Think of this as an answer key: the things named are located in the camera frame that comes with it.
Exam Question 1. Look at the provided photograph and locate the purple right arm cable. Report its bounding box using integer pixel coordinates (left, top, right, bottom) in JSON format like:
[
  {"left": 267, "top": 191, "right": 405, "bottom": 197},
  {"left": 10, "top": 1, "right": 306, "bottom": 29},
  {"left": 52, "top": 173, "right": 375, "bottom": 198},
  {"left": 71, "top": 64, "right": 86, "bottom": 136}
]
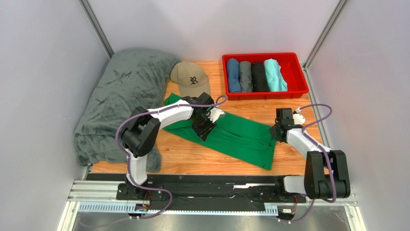
[{"left": 295, "top": 103, "right": 337, "bottom": 223}]

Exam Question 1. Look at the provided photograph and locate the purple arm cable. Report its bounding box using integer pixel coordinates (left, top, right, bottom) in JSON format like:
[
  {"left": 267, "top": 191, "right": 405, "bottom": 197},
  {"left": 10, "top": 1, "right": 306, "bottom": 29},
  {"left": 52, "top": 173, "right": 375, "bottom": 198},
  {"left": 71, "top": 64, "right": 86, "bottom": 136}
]
[
  {"left": 295, "top": 103, "right": 337, "bottom": 223},
  {"left": 115, "top": 95, "right": 228, "bottom": 220}
]

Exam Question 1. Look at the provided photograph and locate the tan baseball cap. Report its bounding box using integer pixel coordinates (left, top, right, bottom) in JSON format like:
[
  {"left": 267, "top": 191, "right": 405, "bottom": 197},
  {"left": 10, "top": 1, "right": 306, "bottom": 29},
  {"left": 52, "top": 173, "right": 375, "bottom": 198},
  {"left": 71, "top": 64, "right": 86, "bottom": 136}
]
[{"left": 170, "top": 62, "right": 211, "bottom": 97}]

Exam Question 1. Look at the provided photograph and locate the grey rolled t-shirt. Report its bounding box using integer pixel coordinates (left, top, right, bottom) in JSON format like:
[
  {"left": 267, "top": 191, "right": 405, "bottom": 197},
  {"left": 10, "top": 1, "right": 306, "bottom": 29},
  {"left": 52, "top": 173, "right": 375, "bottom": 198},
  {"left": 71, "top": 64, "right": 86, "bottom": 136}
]
[{"left": 239, "top": 61, "right": 253, "bottom": 93}]

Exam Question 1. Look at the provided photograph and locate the black rolled t-shirt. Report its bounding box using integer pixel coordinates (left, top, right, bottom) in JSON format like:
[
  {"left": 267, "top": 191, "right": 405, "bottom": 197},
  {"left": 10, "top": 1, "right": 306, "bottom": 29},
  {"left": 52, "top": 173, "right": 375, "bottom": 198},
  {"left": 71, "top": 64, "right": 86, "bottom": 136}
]
[{"left": 251, "top": 62, "right": 269, "bottom": 92}]

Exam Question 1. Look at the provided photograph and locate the red plastic bin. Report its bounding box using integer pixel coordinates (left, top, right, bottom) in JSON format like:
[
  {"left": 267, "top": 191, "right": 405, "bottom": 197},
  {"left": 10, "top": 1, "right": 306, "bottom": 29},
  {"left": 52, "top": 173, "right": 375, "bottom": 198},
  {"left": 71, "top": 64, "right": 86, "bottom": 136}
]
[{"left": 222, "top": 52, "right": 309, "bottom": 101}]

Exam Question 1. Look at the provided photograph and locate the green t-shirt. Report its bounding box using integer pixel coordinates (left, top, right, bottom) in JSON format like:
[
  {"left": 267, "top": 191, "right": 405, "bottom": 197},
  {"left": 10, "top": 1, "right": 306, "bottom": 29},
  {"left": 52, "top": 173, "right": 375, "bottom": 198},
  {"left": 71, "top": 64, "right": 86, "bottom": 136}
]
[{"left": 164, "top": 113, "right": 277, "bottom": 170}]

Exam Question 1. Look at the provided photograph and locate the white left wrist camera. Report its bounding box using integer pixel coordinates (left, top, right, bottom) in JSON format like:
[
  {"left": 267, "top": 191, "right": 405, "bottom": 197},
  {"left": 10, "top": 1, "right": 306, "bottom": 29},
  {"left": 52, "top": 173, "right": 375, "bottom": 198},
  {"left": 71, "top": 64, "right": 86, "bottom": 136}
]
[{"left": 208, "top": 107, "right": 226, "bottom": 123}]

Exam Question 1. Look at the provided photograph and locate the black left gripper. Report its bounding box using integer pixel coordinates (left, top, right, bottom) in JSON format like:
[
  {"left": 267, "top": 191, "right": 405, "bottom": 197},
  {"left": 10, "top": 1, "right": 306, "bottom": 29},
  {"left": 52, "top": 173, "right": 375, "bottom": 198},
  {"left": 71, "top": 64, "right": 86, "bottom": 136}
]
[{"left": 192, "top": 113, "right": 218, "bottom": 142}]

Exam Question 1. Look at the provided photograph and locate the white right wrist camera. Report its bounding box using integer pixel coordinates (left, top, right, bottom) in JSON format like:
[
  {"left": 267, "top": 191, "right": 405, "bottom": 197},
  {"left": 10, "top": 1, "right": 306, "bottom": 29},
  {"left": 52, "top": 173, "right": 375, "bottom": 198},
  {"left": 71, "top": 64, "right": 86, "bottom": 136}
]
[{"left": 293, "top": 108, "right": 306, "bottom": 125}]

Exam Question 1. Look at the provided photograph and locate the grey plush pillow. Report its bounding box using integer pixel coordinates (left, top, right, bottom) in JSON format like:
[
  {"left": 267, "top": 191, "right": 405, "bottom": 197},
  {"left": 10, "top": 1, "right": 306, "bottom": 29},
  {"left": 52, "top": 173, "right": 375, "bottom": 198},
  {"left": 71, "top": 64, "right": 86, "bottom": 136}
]
[{"left": 74, "top": 48, "right": 181, "bottom": 166}]

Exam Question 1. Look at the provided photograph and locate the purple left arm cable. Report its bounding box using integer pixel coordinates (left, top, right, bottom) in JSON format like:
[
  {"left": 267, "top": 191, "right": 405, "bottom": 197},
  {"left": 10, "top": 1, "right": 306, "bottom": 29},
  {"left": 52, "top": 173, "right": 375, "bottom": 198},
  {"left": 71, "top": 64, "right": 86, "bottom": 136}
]
[{"left": 115, "top": 95, "right": 228, "bottom": 220}]

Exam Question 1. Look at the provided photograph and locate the blue rolled t-shirt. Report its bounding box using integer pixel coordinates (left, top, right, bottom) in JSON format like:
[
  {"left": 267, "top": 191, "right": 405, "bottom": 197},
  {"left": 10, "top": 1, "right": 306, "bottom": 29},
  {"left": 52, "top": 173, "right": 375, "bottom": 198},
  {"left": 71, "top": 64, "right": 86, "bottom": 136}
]
[{"left": 226, "top": 58, "right": 241, "bottom": 93}]

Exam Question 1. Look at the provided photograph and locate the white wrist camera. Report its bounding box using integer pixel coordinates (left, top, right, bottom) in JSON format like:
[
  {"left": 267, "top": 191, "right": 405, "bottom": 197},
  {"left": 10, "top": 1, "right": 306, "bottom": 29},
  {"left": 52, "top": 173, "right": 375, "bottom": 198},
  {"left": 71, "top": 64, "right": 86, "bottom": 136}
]
[
  {"left": 208, "top": 107, "right": 226, "bottom": 123},
  {"left": 293, "top": 108, "right": 306, "bottom": 125}
]

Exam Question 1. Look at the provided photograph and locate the aluminium frame rail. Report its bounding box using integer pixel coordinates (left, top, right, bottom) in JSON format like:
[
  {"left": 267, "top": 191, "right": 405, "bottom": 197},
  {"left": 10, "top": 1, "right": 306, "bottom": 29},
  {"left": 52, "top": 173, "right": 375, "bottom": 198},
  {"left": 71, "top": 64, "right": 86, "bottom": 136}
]
[{"left": 58, "top": 174, "right": 366, "bottom": 231}]

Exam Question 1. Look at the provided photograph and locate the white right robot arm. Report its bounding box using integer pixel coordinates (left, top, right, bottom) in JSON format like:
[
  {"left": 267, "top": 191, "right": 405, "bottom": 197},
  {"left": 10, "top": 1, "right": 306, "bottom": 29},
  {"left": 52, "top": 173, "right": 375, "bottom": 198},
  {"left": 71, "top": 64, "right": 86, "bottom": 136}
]
[{"left": 269, "top": 108, "right": 351, "bottom": 202}]

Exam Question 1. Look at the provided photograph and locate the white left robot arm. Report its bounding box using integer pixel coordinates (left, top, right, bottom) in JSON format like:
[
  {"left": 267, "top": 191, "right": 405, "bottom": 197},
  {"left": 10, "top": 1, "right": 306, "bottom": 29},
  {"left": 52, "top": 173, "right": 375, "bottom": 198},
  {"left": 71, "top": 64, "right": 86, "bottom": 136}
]
[{"left": 115, "top": 92, "right": 226, "bottom": 200}]

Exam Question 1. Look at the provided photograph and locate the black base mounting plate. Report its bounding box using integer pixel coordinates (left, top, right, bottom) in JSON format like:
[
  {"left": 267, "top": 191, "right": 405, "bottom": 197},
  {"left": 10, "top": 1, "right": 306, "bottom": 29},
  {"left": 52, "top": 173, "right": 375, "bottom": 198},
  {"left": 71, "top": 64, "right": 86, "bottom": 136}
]
[{"left": 134, "top": 174, "right": 306, "bottom": 212}]

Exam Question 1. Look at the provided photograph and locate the turquoise rolled t-shirt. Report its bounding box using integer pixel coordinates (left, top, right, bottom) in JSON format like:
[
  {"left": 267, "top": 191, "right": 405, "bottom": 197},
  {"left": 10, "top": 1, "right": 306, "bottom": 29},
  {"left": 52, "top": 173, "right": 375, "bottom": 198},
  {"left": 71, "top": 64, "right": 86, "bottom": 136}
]
[{"left": 264, "top": 59, "right": 288, "bottom": 92}]

